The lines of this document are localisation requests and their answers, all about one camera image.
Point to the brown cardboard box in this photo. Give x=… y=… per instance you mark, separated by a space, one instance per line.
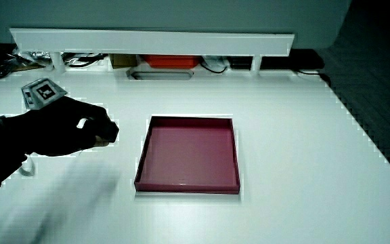
x=123 y=60

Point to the orange box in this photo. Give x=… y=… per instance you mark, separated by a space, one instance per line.
x=172 y=61

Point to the person's right hand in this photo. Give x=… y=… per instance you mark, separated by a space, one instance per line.
x=56 y=130

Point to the white plastic item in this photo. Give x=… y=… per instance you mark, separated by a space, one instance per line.
x=214 y=61

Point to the small black box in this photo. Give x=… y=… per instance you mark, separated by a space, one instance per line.
x=239 y=62

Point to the black charger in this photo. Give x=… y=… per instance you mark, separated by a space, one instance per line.
x=109 y=131

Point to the red square tray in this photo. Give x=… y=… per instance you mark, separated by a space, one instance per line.
x=188 y=152

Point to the white desk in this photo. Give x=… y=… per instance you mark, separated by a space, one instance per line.
x=293 y=152

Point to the white desk shelf riser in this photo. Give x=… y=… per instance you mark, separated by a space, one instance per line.
x=154 y=42

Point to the long black device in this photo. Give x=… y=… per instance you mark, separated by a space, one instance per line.
x=293 y=59

